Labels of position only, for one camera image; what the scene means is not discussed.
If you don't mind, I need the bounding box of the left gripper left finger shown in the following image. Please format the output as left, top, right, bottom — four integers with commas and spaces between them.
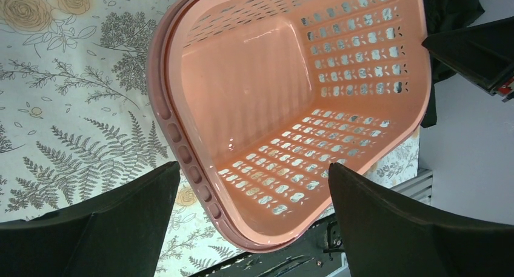
1, 162, 181, 276

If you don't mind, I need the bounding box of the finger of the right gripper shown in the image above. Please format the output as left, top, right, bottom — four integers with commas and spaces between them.
422, 17, 513, 102

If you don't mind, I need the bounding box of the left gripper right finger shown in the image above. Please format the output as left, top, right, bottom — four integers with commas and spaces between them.
328, 163, 513, 276

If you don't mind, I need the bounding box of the pink perforated plastic basket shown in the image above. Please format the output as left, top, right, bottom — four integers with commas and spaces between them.
146, 0, 431, 253

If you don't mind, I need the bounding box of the black crumpled cloth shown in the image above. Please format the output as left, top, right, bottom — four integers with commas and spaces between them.
421, 0, 485, 128

